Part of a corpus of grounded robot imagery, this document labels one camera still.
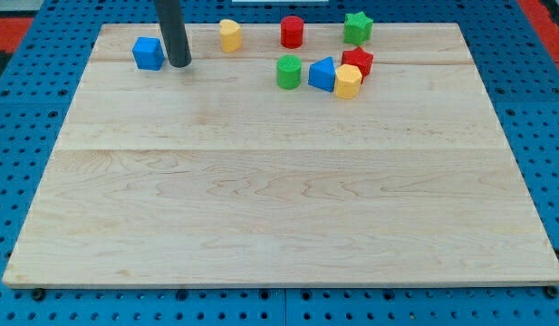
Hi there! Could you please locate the light wooden board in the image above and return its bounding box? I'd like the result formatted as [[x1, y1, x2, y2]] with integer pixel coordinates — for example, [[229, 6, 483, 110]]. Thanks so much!
[[3, 23, 559, 289]]

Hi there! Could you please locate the yellow heart block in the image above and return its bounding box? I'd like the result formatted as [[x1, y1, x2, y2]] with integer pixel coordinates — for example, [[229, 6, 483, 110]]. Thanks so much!
[[219, 19, 243, 53]]

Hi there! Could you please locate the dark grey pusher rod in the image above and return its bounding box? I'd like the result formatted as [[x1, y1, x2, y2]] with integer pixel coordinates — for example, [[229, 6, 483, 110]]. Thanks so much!
[[154, 0, 192, 68]]

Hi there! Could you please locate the red star block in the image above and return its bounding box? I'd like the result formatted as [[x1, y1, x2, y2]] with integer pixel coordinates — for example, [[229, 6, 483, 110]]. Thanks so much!
[[341, 46, 374, 82]]

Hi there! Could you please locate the green star block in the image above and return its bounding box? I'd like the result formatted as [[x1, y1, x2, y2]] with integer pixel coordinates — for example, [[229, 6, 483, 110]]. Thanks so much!
[[343, 12, 373, 46]]

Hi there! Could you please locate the green cylinder block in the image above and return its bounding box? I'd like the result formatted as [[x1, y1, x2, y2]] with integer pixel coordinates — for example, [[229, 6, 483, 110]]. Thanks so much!
[[276, 54, 302, 90]]

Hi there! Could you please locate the red cylinder block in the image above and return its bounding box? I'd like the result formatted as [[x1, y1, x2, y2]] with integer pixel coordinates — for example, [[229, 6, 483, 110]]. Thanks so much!
[[280, 15, 304, 49]]

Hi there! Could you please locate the yellow hexagon block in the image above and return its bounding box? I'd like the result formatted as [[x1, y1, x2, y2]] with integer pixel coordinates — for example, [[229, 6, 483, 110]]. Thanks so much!
[[333, 64, 363, 100]]

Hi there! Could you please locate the blue triangle block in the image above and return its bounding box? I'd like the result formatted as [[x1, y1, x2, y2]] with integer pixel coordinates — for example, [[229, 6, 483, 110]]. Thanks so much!
[[308, 56, 335, 92]]

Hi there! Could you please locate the blue cube block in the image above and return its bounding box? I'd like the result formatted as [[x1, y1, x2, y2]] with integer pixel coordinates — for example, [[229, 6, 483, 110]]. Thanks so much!
[[132, 37, 165, 71]]

